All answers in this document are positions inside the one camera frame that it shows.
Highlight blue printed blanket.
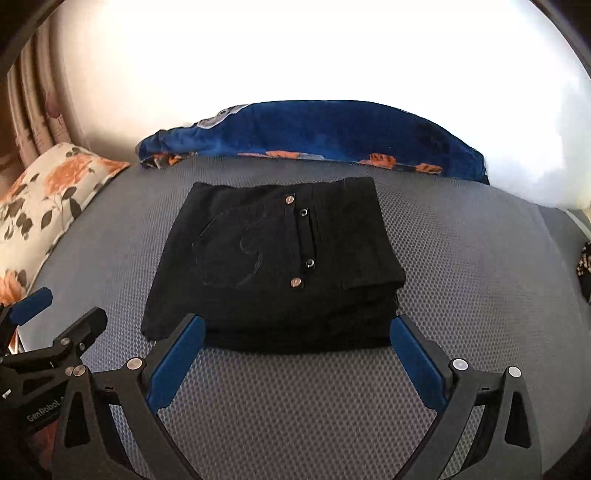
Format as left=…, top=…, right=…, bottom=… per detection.
left=136, top=99, right=491, bottom=186

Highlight black pants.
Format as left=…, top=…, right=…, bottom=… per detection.
left=141, top=176, right=408, bottom=352

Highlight beige curtain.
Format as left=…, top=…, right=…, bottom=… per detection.
left=0, top=21, right=86, bottom=185

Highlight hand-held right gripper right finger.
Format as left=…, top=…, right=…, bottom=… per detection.
left=389, top=315, right=544, bottom=480

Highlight grey mesh mattress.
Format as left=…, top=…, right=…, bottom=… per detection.
left=14, top=154, right=591, bottom=480

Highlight floral pillow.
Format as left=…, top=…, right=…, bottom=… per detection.
left=0, top=142, right=131, bottom=306

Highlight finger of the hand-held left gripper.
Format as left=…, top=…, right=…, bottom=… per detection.
left=0, top=286, right=54, bottom=357
left=0, top=306, right=109, bottom=376

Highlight black and white striped cloth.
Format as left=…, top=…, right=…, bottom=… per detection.
left=575, top=241, right=591, bottom=304

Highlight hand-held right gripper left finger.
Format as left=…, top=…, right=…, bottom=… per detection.
left=51, top=313, right=206, bottom=480

